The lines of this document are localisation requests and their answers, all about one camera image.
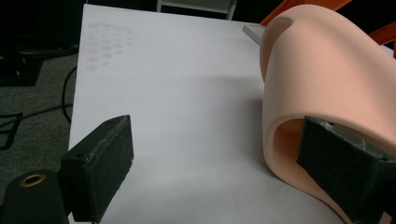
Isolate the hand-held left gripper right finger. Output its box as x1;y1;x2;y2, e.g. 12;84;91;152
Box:
296;115;396;224

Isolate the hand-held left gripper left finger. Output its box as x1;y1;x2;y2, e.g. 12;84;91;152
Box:
59;114;134;224

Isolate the black equipment box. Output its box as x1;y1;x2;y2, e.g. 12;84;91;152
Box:
0;50;45;88

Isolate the grey orange shoe rack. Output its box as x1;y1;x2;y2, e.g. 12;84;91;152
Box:
242;0;396;59

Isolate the pink foam slipper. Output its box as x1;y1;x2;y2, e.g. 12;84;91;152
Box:
260;3;396;224

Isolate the black floor cable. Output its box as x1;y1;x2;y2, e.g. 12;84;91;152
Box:
0;103;74;129
61;65;78;125

